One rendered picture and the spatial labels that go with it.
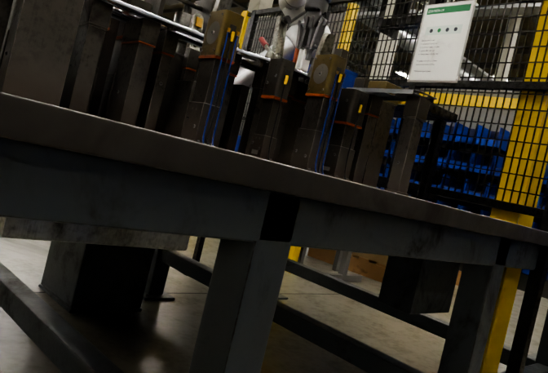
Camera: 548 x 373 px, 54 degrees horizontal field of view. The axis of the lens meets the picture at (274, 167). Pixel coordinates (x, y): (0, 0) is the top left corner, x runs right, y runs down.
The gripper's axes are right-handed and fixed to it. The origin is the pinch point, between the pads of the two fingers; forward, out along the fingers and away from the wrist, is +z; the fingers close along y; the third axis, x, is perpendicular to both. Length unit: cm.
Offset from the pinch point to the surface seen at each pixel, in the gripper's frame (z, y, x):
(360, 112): 14.2, -24.3, -6.7
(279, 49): -4.2, 14.5, 0.2
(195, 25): -0.3, 12.6, 34.4
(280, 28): -11.0, 14.6, 1.8
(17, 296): 83, 2, 70
